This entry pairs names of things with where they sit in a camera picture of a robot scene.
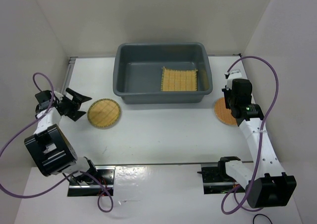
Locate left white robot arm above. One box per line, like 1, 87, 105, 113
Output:
24, 88, 99, 184

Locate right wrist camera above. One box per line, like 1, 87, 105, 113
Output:
225, 69, 242, 90

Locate round yellow bamboo tray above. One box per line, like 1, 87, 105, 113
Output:
87, 99, 121, 129

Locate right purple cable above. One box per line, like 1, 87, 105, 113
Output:
220, 56, 280, 215

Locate purple cable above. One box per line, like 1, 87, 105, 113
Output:
220, 56, 280, 215
0, 72, 114, 213

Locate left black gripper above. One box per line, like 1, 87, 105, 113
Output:
58, 88, 91, 121

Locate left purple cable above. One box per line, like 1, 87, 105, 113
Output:
0, 72, 114, 213

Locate grey plastic bin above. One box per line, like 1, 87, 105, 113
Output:
113, 43, 213, 105

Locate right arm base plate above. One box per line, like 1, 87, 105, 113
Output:
197, 164, 238, 194

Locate square bamboo mat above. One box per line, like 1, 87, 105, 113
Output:
160, 67, 198, 92

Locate black cable loop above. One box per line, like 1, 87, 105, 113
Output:
253, 214, 273, 224

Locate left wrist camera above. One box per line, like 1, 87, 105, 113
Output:
54, 91, 64, 101

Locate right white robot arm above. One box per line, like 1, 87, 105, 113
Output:
217, 78, 297, 208

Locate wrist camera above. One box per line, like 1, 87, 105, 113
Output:
225, 69, 242, 90
54, 91, 64, 101

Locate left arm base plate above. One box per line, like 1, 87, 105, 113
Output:
67, 166, 115, 197

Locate round orange woven tray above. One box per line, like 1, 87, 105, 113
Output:
214, 97, 237, 127

